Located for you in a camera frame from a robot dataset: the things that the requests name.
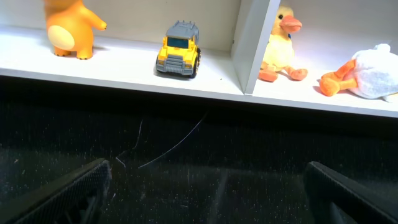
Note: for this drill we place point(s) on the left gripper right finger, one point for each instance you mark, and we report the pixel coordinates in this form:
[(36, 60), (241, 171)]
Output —
[(342, 199)]

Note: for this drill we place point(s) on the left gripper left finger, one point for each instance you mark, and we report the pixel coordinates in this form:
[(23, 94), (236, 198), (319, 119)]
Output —
[(62, 196)]

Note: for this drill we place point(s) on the white plush duck with hat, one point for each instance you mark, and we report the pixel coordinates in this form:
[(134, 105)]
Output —
[(373, 74)]

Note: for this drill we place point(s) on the white shelf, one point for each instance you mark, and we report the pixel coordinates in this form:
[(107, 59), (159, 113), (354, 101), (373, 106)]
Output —
[(130, 65)]

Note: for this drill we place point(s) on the yellow plush duck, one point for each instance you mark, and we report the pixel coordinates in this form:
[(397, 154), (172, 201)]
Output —
[(280, 49)]

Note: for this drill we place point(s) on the yellow rubber duck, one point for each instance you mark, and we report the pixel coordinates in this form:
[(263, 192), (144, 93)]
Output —
[(70, 31)]

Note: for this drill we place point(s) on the grey and yellow toy truck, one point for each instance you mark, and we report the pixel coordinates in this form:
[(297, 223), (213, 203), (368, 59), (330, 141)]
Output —
[(178, 51)]

